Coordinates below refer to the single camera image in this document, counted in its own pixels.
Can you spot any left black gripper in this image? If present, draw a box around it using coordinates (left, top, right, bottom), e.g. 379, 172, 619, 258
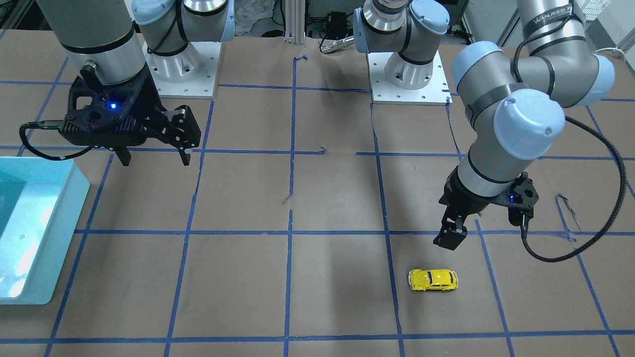
433, 169, 539, 250

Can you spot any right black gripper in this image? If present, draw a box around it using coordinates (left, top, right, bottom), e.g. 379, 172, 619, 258
60, 63, 201, 166

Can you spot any yellow toy beetle car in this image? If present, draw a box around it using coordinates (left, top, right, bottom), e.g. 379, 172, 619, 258
408, 269, 458, 292

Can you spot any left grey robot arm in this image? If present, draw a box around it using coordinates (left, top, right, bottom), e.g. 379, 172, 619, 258
353, 0, 615, 249

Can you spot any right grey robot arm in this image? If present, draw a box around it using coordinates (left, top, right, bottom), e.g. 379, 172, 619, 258
19, 0, 235, 166

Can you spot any turquoise plastic storage bin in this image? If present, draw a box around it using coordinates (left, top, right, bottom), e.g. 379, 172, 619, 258
0, 157, 89, 305

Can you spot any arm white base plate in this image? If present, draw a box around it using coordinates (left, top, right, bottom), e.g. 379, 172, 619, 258
143, 42, 222, 99
367, 52, 452, 106

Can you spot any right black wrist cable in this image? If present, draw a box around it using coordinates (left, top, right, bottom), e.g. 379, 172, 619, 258
19, 120, 95, 161

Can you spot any aluminium frame post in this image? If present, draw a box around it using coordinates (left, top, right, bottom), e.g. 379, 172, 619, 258
284, 0, 307, 47

